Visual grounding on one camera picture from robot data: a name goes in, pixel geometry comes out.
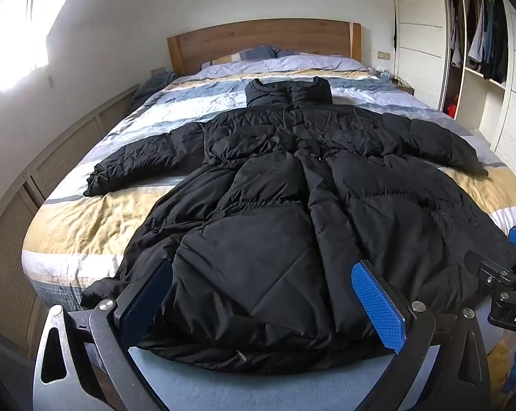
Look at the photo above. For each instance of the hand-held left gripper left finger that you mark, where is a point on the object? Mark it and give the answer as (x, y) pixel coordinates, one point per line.
(144, 304)

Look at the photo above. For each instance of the wooden bed headboard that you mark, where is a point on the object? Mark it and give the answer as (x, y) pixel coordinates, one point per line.
(258, 36)

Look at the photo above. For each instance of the wooden nightstand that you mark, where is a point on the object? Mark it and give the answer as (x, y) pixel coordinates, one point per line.
(403, 85)

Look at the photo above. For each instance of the beige wall switch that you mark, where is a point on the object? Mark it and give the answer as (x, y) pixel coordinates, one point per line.
(383, 55)

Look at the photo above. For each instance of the grey blue cloth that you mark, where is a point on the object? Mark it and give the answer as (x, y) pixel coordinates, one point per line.
(153, 87)

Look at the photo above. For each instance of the white wardrobe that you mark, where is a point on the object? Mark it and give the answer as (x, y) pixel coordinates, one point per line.
(420, 30)

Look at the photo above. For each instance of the black puffer coat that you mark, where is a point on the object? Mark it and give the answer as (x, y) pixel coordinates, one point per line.
(262, 222)

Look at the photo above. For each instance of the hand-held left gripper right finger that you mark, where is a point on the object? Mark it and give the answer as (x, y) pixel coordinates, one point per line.
(380, 308)

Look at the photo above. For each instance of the striped pillow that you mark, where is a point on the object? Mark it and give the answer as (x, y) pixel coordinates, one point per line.
(253, 52)

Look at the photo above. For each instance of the bed with striped duvet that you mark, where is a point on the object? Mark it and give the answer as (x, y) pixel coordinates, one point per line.
(91, 218)

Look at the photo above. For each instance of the window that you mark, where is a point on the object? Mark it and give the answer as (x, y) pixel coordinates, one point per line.
(14, 30)

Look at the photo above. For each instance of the grey wall outlet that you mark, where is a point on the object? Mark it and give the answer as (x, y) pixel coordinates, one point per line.
(157, 71)

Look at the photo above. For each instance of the low beige wall cabinet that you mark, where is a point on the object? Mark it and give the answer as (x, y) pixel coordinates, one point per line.
(48, 154)

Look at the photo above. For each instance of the patterned cloth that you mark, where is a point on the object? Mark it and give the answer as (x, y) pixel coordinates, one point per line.
(512, 364)

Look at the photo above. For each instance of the red item in wardrobe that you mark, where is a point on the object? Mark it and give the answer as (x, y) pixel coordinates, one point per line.
(453, 107)

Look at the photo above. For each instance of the row of hanging clothes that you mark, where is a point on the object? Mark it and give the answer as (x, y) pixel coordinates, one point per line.
(484, 34)

